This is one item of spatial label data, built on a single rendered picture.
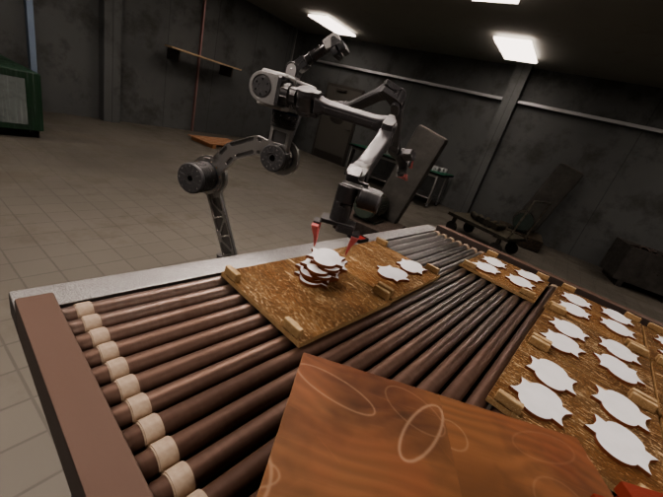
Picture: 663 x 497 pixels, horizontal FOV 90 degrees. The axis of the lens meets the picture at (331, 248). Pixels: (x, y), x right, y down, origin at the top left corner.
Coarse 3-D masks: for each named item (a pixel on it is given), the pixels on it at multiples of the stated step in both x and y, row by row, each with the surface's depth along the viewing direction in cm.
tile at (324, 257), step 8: (312, 248) 108; (320, 248) 109; (328, 248) 111; (312, 256) 103; (320, 256) 104; (328, 256) 105; (336, 256) 107; (320, 264) 99; (328, 264) 100; (336, 264) 102
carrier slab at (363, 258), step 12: (348, 252) 135; (360, 252) 138; (372, 252) 142; (384, 252) 146; (396, 252) 150; (348, 264) 124; (360, 264) 127; (372, 264) 130; (384, 264) 133; (396, 264) 137; (360, 276) 117; (372, 276) 120; (408, 276) 129; (420, 276) 132; (432, 276) 136; (372, 288) 113; (396, 288) 116; (408, 288) 119; (396, 300) 111
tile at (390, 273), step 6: (378, 270) 123; (384, 270) 125; (390, 270) 126; (396, 270) 128; (402, 270) 130; (384, 276) 120; (390, 276) 121; (396, 276) 123; (402, 276) 124; (396, 282) 120
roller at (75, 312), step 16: (400, 240) 175; (416, 240) 188; (160, 288) 84; (176, 288) 86; (192, 288) 89; (208, 288) 92; (80, 304) 71; (96, 304) 73; (112, 304) 75; (128, 304) 77
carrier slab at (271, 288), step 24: (264, 264) 106; (288, 264) 111; (240, 288) 90; (264, 288) 94; (288, 288) 97; (312, 288) 101; (336, 288) 105; (360, 288) 109; (264, 312) 84; (288, 312) 86; (312, 312) 89; (336, 312) 92; (360, 312) 96; (288, 336) 79; (312, 336) 80
